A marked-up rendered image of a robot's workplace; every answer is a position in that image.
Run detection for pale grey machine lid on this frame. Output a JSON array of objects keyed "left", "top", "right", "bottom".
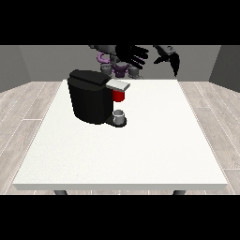
[{"left": 105, "top": 79, "right": 131, "bottom": 93}]

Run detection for red pod holder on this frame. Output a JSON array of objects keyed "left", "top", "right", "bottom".
[{"left": 112, "top": 89, "right": 126, "bottom": 103}]

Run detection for grey robot trunk purple rings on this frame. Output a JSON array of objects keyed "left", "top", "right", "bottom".
[{"left": 97, "top": 52, "right": 142, "bottom": 79}]

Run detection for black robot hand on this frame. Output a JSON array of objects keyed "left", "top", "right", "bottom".
[
  {"left": 114, "top": 45, "right": 150, "bottom": 70},
  {"left": 153, "top": 51, "right": 181, "bottom": 78}
]

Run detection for black coffee machine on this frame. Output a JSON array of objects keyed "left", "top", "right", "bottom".
[{"left": 67, "top": 69, "right": 128, "bottom": 128}]

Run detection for small grey cup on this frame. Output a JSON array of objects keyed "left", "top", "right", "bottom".
[{"left": 112, "top": 109, "right": 126, "bottom": 126}]

